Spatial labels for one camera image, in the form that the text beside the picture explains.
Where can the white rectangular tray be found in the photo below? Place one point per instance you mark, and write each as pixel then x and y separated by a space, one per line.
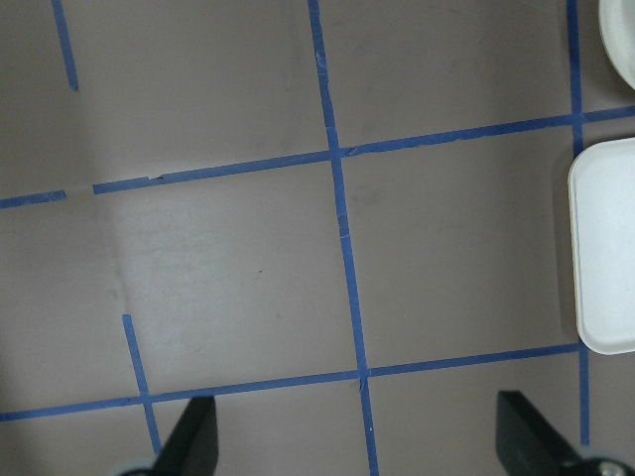
pixel 601 193

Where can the white round plate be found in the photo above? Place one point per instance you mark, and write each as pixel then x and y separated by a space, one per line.
pixel 616 23

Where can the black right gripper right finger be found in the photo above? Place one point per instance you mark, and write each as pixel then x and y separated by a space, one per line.
pixel 527 444

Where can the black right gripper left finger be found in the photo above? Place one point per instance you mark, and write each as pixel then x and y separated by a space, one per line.
pixel 193 446

